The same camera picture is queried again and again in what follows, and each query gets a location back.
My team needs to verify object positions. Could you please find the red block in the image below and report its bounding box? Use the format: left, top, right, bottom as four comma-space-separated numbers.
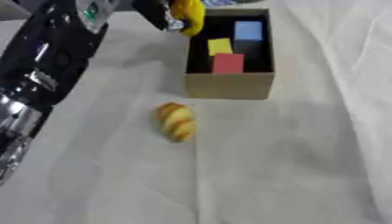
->
211, 52, 247, 74

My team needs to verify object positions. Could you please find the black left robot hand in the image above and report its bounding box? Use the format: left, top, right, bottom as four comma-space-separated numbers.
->
129, 0, 195, 32

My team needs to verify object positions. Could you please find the tan cardboard box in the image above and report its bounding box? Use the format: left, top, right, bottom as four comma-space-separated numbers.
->
184, 7, 277, 101

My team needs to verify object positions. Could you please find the yellow block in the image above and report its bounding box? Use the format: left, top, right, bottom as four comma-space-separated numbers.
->
206, 37, 236, 57

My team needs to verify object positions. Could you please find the yellow toy banana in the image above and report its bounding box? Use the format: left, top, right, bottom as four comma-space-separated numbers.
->
168, 0, 208, 38

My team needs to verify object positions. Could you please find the toy bread croissant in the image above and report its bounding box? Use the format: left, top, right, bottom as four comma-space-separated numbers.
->
153, 101, 198, 144

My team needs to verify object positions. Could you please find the blue block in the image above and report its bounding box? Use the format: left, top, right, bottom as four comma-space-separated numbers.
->
233, 20, 265, 42

